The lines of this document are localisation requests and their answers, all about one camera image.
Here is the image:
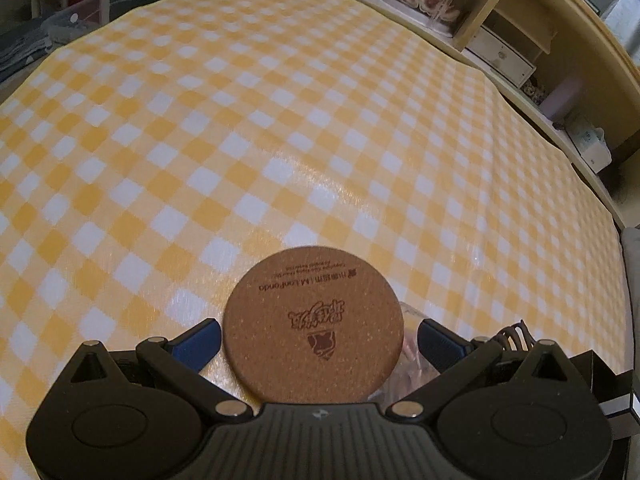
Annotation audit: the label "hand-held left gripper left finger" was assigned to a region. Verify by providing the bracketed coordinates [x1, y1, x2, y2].
[65, 318, 254, 423]

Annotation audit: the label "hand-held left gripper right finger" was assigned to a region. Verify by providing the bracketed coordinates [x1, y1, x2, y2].
[386, 317, 574, 424]

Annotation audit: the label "round cork coaster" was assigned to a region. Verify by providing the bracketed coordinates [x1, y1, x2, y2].
[222, 246, 404, 405]

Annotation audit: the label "black storage box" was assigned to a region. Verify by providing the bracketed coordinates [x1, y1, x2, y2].
[569, 347, 640, 480]

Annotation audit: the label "clear plastic packet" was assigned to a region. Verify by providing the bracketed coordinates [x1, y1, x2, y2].
[369, 302, 443, 405]

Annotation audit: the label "yellow checkered tablecloth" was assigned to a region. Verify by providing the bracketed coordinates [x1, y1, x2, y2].
[0, 0, 628, 480]

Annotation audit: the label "white tissue box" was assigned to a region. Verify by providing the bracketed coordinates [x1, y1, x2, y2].
[564, 109, 613, 173]

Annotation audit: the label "small patterned trinkets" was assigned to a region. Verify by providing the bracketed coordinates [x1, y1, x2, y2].
[519, 79, 547, 107]

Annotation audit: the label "lavender bottle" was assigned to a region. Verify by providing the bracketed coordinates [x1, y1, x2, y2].
[542, 77, 587, 118]

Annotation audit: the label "white mini drawer box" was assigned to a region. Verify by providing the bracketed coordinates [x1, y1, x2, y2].
[462, 25, 538, 86]

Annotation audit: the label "wooden shelf unit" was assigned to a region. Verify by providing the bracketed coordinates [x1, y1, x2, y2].
[280, 0, 640, 211]

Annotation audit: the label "blue folded cloth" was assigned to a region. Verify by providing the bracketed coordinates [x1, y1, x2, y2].
[0, 14, 57, 81]

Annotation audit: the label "clear plastic storage bin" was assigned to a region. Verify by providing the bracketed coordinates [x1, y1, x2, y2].
[44, 0, 168, 47]

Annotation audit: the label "black coiled cable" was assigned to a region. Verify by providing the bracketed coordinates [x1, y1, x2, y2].
[492, 323, 535, 352]

